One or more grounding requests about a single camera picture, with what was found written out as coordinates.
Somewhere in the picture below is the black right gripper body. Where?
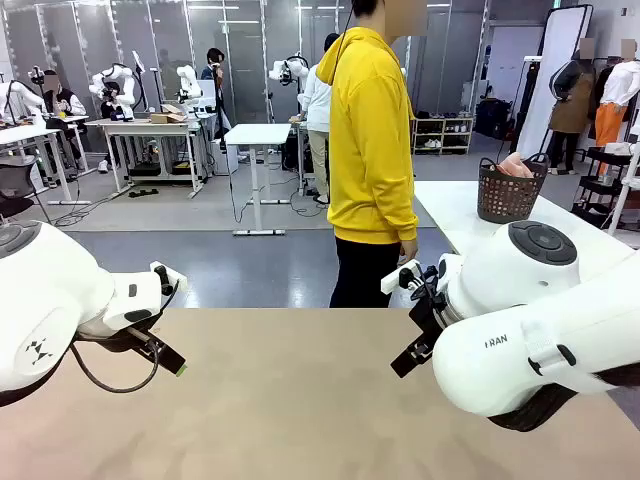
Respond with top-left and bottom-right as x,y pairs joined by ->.
407,287 -> 454,352

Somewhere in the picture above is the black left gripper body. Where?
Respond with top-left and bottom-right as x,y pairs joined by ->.
74,319 -> 162,359

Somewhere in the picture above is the pink terry towel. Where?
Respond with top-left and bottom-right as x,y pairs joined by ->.
492,152 -> 536,180

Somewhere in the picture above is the person's right forearm yellow sleeve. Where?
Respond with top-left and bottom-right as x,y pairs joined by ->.
387,184 -> 420,246

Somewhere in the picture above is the person's right hand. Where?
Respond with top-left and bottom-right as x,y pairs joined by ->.
398,238 -> 420,267

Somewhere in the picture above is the white side table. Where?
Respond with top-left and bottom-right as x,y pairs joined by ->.
413,179 -> 640,261

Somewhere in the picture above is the dark plastic laundry basket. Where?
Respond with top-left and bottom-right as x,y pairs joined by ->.
477,152 -> 550,225

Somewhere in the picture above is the person in yellow hoodie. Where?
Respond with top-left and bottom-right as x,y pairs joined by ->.
315,0 -> 430,309

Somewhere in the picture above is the low shoe shelf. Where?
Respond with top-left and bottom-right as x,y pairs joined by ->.
411,115 -> 475,156

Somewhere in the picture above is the black office chair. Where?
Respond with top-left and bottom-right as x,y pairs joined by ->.
0,154 -> 54,226

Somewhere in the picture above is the black rolling cart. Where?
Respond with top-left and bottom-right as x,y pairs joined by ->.
571,144 -> 640,232

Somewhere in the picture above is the black suitcase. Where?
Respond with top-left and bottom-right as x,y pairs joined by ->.
473,97 -> 512,140

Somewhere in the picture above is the white desk with cardboard box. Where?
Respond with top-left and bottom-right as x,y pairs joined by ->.
97,116 -> 205,200

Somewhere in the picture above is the long white lab desk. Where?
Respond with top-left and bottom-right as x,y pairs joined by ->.
0,114 -> 92,207

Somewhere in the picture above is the seated person in dark clothes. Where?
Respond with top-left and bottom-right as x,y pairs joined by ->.
99,82 -> 125,121

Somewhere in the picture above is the person in white hoodie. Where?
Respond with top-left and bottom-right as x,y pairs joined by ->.
301,32 -> 335,205

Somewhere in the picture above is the small white standing desk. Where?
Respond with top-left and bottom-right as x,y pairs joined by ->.
224,122 -> 293,237

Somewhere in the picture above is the seated person in varsity jacket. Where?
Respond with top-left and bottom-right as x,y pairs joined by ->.
41,69 -> 87,117

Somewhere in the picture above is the person in brown coat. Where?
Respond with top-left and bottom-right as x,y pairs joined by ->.
546,37 -> 597,177

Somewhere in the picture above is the standing person in dark jacket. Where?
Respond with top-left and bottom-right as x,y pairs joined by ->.
201,47 -> 232,142

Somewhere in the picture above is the tall white reflector panel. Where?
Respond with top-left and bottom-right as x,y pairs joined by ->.
516,3 -> 595,162

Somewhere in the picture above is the mannequin with orange trousers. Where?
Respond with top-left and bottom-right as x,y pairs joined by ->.
593,38 -> 640,177

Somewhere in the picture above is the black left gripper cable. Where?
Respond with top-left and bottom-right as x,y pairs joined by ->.
68,299 -> 181,395

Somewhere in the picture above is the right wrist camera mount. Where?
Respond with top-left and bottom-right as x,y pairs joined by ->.
380,259 -> 423,297

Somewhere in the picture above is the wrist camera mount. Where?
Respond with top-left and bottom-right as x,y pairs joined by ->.
149,259 -> 189,293
380,259 -> 423,297

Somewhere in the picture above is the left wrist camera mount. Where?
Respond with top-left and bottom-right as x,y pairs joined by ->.
149,259 -> 189,293

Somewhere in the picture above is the black right arm cable sleeve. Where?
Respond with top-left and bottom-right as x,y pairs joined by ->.
487,364 -> 640,434

